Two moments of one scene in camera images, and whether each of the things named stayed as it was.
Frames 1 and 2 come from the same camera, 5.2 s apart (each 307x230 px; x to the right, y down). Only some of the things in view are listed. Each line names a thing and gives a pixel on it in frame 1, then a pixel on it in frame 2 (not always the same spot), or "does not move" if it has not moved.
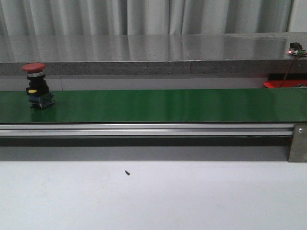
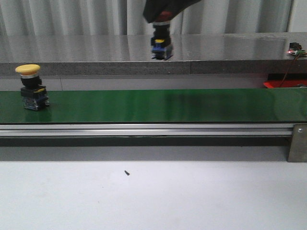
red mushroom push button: [39, 94] to [161, 46]
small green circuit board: [295, 48] does not move
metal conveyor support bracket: [298, 152] does not move
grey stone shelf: [152, 54] does not move
